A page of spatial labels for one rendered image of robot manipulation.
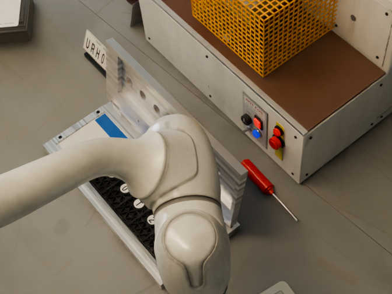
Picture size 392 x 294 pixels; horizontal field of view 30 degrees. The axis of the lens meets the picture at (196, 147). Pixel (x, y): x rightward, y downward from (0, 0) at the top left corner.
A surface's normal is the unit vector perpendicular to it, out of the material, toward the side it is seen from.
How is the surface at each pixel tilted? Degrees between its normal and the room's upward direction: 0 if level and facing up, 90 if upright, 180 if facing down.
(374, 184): 0
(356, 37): 90
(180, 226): 7
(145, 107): 79
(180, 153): 34
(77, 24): 0
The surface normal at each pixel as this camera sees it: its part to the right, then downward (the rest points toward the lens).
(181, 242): -0.22, -0.38
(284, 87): -0.07, -0.55
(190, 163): 0.46, -0.44
